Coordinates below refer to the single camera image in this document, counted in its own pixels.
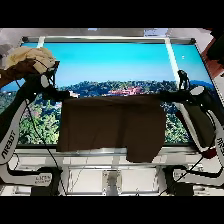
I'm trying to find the brown T-shirt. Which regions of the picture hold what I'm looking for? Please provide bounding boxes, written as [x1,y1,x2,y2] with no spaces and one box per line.
[55,94,168,164]

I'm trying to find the beige garment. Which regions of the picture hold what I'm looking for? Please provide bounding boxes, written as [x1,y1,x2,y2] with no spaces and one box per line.
[4,45,57,73]

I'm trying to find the dark brown garment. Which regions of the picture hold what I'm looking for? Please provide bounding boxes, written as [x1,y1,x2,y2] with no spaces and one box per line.
[0,59,61,90]

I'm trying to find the black cable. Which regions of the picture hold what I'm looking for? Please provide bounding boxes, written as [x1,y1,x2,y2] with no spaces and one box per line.
[14,79,66,197]

